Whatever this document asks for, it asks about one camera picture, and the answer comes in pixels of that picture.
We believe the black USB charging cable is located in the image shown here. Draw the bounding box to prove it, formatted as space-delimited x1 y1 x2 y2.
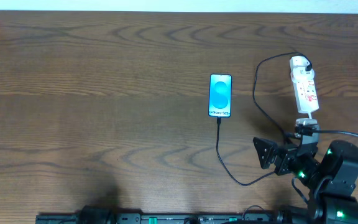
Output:
215 51 313 187

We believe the blue Samsung Galaxy smartphone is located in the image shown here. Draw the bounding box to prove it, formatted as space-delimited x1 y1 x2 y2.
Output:
208 73 232 118

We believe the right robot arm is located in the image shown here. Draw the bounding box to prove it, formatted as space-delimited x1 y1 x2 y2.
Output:
253 137 358 224

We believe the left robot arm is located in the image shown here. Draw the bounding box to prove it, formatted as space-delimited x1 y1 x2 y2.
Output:
76 206 116 224

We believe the white USB charger adapter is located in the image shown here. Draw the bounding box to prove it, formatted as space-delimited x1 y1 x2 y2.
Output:
291 67 314 83

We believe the white power strip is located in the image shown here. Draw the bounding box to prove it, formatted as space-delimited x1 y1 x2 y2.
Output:
290 56 319 114

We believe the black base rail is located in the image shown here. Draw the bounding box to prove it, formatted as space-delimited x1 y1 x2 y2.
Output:
35 213 273 224

